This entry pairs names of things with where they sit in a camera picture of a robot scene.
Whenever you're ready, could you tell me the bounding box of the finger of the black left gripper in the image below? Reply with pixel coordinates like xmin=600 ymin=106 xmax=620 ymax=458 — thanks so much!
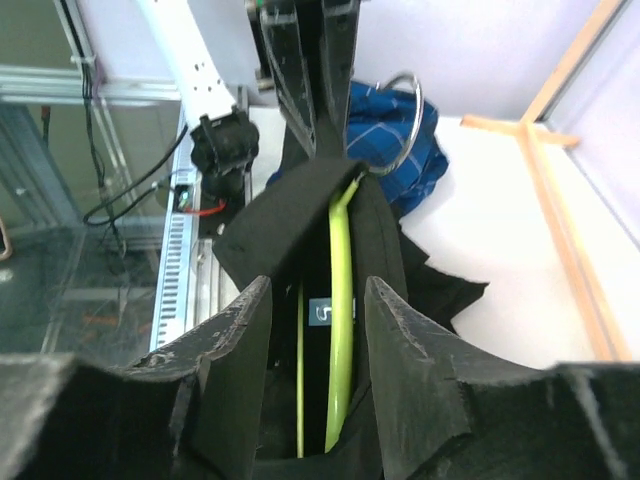
xmin=259 ymin=9 xmax=317 ymax=155
xmin=320 ymin=0 xmax=360 ymax=155

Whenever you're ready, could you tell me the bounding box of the blue slotted cable duct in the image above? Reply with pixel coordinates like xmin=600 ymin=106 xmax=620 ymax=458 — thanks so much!
xmin=149 ymin=168 xmax=199 ymax=351

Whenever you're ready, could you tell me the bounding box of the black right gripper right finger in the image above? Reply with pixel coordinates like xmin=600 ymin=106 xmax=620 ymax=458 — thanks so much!
xmin=365 ymin=277 xmax=639 ymax=479

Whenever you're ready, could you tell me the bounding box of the aluminium extrusion rail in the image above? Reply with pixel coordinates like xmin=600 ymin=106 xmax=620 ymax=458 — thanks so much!
xmin=190 ymin=85 xmax=249 ymax=321

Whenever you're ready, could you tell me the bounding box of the blue plaid shirt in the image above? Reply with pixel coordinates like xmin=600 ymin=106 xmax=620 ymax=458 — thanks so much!
xmin=346 ymin=81 xmax=449 ymax=217

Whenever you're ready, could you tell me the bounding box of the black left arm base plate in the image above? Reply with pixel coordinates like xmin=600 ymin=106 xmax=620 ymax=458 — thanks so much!
xmin=198 ymin=168 xmax=253 ymax=239

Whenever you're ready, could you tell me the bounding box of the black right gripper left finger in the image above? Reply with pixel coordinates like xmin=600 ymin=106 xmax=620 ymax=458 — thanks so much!
xmin=1 ymin=276 xmax=272 ymax=479

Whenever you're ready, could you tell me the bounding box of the green plastic hanger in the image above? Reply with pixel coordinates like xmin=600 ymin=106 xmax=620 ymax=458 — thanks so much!
xmin=324 ymin=71 xmax=424 ymax=452

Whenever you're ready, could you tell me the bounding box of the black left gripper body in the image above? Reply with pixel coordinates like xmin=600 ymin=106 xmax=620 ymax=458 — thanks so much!
xmin=245 ymin=1 xmax=360 ymax=92

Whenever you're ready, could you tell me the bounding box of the wooden clothes rack frame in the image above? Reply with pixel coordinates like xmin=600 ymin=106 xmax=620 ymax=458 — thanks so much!
xmin=460 ymin=1 xmax=632 ymax=362

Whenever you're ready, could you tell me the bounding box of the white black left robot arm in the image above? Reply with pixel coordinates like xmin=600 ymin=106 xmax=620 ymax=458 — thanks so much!
xmin=139 ymin=1 xmax=360 ymax=200

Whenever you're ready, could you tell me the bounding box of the black button shirt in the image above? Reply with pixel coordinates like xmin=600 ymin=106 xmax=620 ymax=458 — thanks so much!
xmin=214 ymin=134 xmax=485 ymax=479

